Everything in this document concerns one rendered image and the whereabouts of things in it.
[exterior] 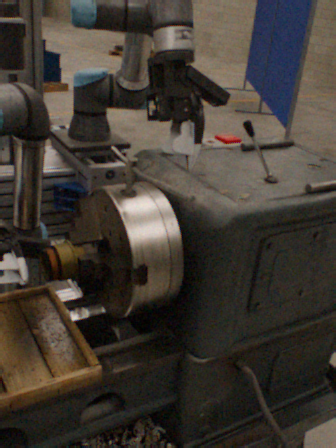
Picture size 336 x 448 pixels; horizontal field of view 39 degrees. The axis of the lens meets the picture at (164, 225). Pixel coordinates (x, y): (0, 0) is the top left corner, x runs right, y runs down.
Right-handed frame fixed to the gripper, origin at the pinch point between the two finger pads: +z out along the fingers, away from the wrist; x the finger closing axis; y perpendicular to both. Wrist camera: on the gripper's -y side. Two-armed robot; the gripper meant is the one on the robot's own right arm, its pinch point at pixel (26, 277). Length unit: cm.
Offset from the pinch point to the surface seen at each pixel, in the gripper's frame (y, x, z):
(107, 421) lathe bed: -14.6, -37.0, 12.6
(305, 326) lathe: -71, -22, 18
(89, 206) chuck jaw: -17.5, 10.4, -8.9
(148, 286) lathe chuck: -22.8, -0.1, 12.5
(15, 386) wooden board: 5.9, -19.1, 10.4
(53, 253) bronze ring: -6.5, 3.7, -1.8
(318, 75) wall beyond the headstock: -939, -97, -787
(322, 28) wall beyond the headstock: -937, 10, -805
